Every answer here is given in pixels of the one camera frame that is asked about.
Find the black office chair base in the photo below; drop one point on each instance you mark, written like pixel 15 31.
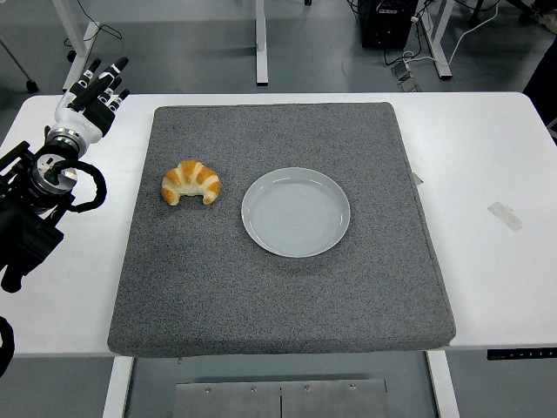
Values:
pixel 524 16

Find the grey pole with black caster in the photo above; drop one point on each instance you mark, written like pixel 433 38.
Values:
pixel 31 85

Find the grey metal plate with screws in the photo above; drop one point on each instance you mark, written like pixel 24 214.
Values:
pixel 243 402

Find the clear tape strip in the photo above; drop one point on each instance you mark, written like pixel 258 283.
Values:
pixel 505 216

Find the grey foot pedal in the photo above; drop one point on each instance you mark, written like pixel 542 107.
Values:
pixel 404 78

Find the person's foot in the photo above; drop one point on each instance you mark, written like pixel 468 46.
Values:
pixel 546 17

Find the straight white desk leg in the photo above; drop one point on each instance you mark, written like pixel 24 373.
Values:
pixel 260 43

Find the white table leg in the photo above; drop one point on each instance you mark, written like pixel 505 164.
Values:
pixel 117 387
pixel 444 387

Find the small grey mat tag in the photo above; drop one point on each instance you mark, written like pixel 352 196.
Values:
pixel 417 179

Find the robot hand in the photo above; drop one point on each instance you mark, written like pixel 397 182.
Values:
pixel 82 119

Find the grey fabric mat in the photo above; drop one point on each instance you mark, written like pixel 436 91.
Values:
pixel 261 305

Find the golden croissant bread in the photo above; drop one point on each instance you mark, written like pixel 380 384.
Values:
pixel 191 174

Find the black computer box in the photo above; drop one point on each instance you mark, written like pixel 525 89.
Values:
pixel 385 26

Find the slanted white desk leg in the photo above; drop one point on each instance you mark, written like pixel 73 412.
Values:
pixel 80 56

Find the round grey plate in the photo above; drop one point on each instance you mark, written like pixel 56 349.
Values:
pixel 296 217

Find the black table control panel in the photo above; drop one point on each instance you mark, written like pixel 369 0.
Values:
pixel 522 354

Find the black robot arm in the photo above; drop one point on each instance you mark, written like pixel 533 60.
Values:
pixel 26 235

